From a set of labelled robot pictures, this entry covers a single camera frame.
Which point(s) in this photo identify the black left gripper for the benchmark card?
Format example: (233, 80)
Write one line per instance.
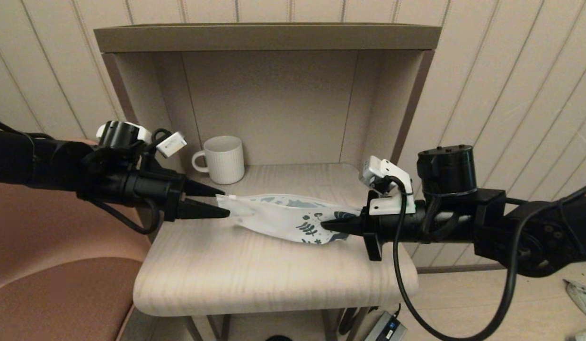
(153, 189)

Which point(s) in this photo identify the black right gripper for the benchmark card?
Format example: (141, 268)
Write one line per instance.
(402, 228)

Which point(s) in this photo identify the white floral zipper pouch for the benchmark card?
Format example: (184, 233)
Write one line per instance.
(274, 215)

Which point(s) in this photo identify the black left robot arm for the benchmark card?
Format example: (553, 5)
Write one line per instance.
(28, 161)

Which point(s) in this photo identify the white ribbed ceramic mug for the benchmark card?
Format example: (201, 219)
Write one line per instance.
(224, 162)

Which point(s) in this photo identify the grey power adapter brick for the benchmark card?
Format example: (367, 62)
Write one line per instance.
(387, 329)

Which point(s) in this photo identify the black round floor object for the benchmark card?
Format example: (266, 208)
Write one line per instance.
(279, 338)

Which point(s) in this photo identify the brown upholstered chair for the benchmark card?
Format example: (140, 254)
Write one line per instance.
(61, 265)

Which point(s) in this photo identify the beige brown shelf hutch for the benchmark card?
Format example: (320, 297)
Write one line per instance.
(264, 40)

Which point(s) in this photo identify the crumpled grey patterned floor item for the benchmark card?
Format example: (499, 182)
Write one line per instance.
(584, 298)

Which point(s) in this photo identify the white floor object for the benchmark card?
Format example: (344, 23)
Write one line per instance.
(584, 336)

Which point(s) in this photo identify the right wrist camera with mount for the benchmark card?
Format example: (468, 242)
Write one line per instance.
(390, 203)

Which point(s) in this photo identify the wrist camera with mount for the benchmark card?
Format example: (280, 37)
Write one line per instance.
(172, 144)
(390, 203)

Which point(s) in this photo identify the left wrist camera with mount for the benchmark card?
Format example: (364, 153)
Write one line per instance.
(172, 144)

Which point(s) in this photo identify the brown wall baseboard strip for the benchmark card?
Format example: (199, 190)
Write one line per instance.
(444, 269)

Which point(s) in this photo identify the dark table leg frame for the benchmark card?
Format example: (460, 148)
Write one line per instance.
(332, 331)

